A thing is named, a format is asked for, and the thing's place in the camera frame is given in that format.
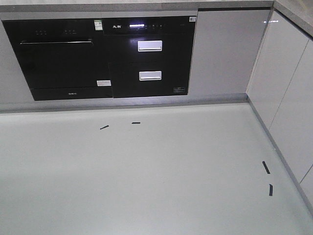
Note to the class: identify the white sticker on dishwasher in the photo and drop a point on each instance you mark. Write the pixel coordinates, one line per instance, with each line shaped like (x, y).
(103, 83)

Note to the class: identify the silver upper drawer handle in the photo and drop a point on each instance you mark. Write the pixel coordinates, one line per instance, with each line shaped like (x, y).
(149, 46)

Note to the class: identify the black floor tape right upper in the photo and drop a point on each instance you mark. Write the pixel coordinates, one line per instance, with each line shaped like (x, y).
(266, 167)

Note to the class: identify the black disinfection drawer cabinet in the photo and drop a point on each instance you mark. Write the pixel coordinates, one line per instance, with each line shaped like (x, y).
(125, 62)

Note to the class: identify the grey side cabinet door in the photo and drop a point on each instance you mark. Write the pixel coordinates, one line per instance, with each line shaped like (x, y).
(281, 91)

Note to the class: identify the silver drawer handle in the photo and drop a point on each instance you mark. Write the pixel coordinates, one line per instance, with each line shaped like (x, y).
(149, 46)
(150, 75)

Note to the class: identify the green white energy label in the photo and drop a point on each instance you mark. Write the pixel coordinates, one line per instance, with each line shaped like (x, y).
(98, 25)

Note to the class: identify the black floor tape right lower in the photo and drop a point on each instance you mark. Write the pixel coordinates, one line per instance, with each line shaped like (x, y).
(270, 190)

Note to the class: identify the silver lower drawer handle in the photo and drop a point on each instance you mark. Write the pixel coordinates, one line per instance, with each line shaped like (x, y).
(150, 75)

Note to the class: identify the grey cabinet door front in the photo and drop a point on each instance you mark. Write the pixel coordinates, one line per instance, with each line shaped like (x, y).
(225, 47)

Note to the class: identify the black built-in dishwasher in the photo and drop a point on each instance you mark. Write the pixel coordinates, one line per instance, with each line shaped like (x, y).
(60, 58)

